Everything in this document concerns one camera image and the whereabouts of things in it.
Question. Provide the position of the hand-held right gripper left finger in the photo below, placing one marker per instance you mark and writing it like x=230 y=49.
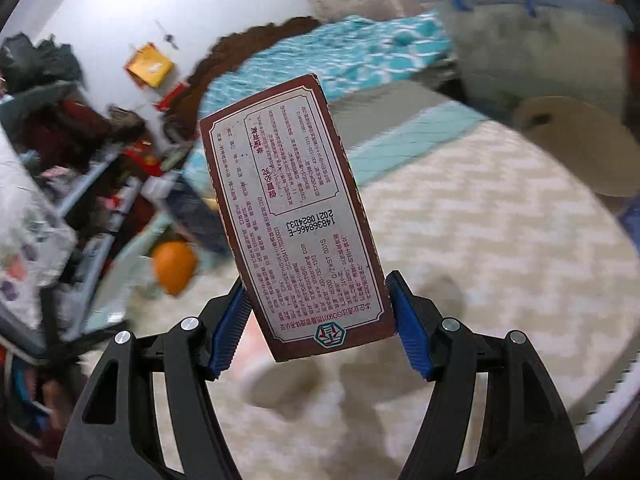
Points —
x=231 y=330

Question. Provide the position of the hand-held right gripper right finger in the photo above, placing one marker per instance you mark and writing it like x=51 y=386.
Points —
x=412 y=330

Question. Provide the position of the brown printed carton box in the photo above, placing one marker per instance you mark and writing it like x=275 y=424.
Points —
x=295 y=210

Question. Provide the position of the beige round bin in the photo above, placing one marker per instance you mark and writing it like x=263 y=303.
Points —
x=590 y=160

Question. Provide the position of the beige zigzag bed mat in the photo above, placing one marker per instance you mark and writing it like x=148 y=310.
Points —
x=500 y=235

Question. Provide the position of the white mattress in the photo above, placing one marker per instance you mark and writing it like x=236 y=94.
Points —
x=607 y=390

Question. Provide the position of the cluttered shelf rack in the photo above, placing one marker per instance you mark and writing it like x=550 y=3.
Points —
x=95 y=170

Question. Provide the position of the white printed cloth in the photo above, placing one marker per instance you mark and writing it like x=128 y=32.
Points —
x=30 y=240

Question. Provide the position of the carved wooden headboard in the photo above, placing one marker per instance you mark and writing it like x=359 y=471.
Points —
x=210 y=70

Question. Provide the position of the teal patterned blanket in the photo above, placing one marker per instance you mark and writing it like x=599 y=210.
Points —
x=325 y=60

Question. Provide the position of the red wall hanging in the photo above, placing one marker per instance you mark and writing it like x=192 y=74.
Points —
x=170 y=96

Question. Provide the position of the yellow wall hanging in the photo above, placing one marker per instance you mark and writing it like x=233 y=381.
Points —
x=149 y=66

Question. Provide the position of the dark wall hook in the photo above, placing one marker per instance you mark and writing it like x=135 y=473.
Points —
x=168 y=38

